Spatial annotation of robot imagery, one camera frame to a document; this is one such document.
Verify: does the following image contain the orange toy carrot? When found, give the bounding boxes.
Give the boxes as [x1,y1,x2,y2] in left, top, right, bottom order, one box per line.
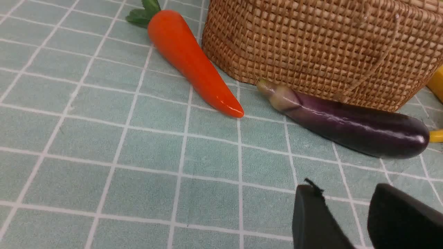
[125,0,245,118]

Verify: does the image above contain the woven wicker basket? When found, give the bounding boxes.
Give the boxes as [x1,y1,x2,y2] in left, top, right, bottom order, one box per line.
[201,0,443,112]

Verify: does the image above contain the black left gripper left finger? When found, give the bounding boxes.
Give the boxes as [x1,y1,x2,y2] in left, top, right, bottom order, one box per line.
[292,178,355,249]

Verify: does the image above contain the yellow toy banana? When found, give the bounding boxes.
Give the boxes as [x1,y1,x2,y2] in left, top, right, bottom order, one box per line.
[427,66,443,143]

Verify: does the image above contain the purple toy eggplant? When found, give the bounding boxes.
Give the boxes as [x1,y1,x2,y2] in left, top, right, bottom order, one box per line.
[256,80,430,159]

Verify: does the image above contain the green checkered tablecloth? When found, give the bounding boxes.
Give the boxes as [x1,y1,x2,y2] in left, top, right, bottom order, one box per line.
[0,0,442,249]

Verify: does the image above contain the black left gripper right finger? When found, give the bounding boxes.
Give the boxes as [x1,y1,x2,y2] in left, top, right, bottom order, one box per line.
[367,183,443,249]

